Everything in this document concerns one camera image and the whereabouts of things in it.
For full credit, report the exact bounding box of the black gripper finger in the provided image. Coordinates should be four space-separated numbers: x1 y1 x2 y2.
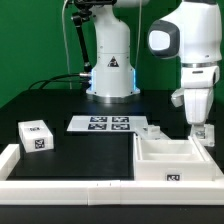
194 125 204 138

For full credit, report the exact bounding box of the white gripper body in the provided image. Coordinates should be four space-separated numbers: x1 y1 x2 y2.
181 65 220 125

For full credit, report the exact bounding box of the white cabinet body box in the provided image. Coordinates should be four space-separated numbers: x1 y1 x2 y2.
133 136 215 181

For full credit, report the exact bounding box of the white cabinet door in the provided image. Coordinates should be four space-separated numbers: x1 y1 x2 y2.
135 125 169 140
190 124 215 147

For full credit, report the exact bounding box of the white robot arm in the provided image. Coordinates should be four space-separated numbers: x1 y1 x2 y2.
86 0 222 137

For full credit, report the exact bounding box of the white cabinet top block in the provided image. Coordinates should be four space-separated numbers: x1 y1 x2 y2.
18 120 54 153

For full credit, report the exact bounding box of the white marker plate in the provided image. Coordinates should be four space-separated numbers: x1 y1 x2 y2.
67 115 148 132

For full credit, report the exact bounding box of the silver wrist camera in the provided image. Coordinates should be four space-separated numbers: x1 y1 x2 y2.
171 88 184 107

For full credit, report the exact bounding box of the black cable bundle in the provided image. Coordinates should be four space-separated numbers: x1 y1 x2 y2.
27 73 92 91

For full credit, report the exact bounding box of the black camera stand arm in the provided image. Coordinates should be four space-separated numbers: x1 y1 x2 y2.
71 0 117 73

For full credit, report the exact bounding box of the white hanging cable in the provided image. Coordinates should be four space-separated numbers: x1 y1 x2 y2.
61 0 74 90

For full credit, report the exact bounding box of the white U-shaped fence frame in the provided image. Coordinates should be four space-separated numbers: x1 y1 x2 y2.
0 144 224 205

